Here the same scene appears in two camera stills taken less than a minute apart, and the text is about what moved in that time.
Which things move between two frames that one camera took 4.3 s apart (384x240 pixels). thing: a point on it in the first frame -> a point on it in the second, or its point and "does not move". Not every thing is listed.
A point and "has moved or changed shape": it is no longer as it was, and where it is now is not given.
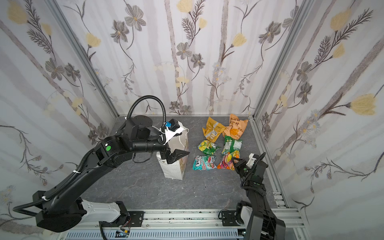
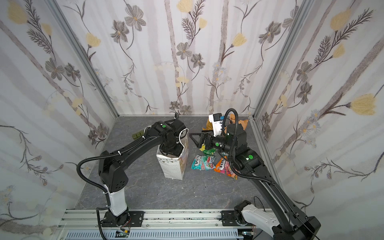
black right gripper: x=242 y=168 -> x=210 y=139
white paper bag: x=175 y=170 does not move
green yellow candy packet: x=208 y=147 does not move
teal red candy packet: x=204 y=162 does not move
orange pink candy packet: x=227 y=162 has moved or changed shape
